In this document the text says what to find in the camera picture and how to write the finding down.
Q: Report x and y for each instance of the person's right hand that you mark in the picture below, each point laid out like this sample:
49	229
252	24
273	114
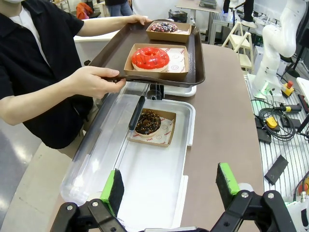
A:
91	82

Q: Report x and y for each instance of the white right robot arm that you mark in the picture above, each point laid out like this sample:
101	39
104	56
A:
277	43

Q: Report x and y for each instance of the white wooden step stool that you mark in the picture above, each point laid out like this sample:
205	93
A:
241	46

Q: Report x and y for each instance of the person's torso in black shirt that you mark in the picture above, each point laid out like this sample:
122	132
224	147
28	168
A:
36	55

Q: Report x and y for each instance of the cardboard box of purple donut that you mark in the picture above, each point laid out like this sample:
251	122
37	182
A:
166	37

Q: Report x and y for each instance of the chocolate nut donut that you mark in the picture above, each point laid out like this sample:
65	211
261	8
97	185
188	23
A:
149	120

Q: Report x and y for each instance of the white display tray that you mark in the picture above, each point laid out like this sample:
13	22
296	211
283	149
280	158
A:
186	90
154	174

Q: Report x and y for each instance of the person's left hand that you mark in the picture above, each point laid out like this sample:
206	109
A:
137	19

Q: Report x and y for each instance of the black rectangular block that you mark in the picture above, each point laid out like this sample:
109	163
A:
276	170

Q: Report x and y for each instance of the printed paper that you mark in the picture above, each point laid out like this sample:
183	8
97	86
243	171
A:
165	130
177	61

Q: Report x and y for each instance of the purple sprinkled donut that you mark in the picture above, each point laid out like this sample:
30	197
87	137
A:
165	27

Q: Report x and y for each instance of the printed paper under chocolate donut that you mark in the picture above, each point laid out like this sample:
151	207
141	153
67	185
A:
165	130

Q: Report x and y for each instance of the dark brown serving tray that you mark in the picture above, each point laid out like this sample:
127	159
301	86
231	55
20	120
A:
116	53

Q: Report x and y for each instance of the person's right forearm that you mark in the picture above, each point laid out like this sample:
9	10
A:
36	101

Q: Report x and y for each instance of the red glazed donut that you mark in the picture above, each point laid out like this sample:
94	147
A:
149	59

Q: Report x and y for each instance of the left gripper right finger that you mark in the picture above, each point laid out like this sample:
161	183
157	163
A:
225	183

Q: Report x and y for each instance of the black lid hinge knob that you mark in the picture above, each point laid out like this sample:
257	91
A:
154	94

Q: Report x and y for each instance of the cardboard box of chocolate donut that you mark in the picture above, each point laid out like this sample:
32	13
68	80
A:
169	130

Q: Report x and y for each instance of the clear plastic tray lid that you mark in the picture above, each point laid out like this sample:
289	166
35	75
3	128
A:
101	145

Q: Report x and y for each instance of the black yellow handheld controller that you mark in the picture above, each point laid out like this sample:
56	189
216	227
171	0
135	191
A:
290	108

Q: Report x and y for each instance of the person's left forearm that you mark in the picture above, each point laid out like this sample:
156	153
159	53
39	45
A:
103	25

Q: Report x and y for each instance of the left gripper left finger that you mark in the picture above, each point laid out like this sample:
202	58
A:
116	193

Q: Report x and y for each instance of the cardboard box of red donut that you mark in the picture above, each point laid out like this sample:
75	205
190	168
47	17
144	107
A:
157	75

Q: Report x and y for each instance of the yellow red emergency stop box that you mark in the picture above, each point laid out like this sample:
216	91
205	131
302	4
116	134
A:
287	89

